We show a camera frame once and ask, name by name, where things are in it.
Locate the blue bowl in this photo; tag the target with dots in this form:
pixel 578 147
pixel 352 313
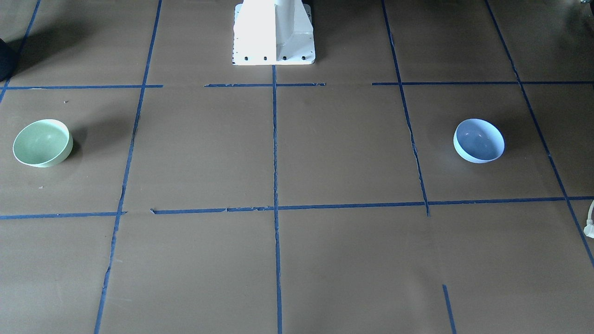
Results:
pixel 478 141

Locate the green bowl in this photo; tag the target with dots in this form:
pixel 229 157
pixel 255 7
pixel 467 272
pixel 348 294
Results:
pixel 44 143

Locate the white power plug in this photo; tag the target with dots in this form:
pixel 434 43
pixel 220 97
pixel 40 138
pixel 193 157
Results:
pixel 589 226

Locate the dark round object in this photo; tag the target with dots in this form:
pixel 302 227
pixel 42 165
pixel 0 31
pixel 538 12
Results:
pixel 8 60

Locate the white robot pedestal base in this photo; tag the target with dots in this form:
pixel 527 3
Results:
pixel 273 32

